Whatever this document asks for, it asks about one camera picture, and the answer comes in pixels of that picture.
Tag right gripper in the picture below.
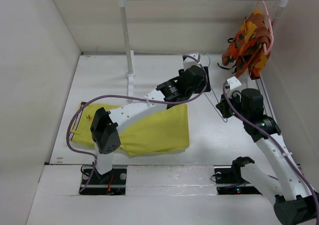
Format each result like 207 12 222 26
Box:
216 90 249 122

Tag blue wire hanger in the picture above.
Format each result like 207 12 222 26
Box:
205 53 228 123

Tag yellow-green trousers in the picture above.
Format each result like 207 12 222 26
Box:
69 103 190 157

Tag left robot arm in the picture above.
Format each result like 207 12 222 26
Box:
90 65 208 184

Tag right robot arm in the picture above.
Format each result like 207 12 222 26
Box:
216 85 319 225

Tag pink plastic hanger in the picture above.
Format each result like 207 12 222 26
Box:
255 0 275 56

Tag orange camouflage garment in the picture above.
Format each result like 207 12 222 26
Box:
221 8 272 80

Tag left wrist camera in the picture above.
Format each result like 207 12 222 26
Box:
182 52 200 71

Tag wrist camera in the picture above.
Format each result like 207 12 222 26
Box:
182 52 200 71
222 76 242 97

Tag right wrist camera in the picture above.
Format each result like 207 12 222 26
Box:
222 76 242 97

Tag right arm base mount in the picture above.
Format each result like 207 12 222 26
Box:
210 165 261 195

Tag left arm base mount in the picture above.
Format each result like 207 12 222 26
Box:
79 165 127 196

